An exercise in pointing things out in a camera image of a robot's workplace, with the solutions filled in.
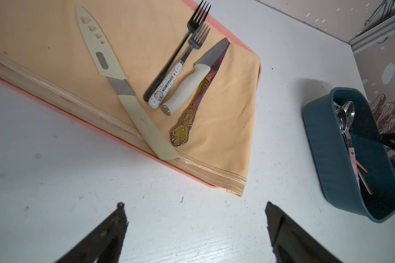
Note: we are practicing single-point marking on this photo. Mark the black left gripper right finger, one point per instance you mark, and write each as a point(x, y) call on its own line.
point(291, 243)

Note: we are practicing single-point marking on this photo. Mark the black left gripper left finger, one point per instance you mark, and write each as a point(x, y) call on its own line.
point(104, 244)

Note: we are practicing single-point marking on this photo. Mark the orange handled spoon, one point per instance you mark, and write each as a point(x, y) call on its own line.
point(360, 166)

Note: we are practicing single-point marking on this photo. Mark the purple spoon pink handle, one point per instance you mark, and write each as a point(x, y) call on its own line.
point(349, 110)

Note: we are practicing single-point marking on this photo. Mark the teal plastic storage box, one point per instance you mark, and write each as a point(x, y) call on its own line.
point(336, 175)

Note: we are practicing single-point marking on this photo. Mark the gold spoon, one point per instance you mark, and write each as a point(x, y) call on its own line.
point(365, 183)

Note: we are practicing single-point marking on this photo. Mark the silver spoon black handle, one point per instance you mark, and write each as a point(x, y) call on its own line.
point(342, 119)

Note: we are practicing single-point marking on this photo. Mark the black fork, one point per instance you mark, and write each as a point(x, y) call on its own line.
point(193, 24)

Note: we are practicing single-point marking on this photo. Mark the silver fork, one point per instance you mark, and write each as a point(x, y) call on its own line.
point(195, 42)

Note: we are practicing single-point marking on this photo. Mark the gold cream handled knife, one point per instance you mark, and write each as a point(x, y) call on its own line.
point(108, 66)

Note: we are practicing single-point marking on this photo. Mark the white handled knife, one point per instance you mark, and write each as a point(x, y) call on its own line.
point(209, 63)

